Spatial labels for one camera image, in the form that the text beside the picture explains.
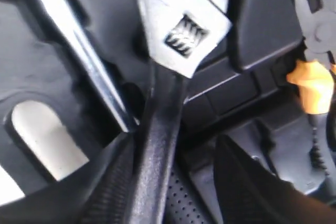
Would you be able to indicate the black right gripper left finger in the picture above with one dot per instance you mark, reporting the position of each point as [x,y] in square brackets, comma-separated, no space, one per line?
[95,193]

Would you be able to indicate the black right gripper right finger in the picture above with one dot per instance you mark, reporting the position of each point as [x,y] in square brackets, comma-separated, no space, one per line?
[248,193]

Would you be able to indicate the adjustable wrench black handle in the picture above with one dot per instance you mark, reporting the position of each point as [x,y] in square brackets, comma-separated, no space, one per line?
[179,35]

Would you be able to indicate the claw hammer black grip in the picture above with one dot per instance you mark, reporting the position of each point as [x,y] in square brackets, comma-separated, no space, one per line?
[63,18]

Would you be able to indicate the black plastic tool case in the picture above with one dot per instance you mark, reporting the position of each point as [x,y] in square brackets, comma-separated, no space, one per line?
[53,121]

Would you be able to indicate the orange handled pliers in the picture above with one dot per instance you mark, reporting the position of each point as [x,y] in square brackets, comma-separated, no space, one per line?
[313,75]

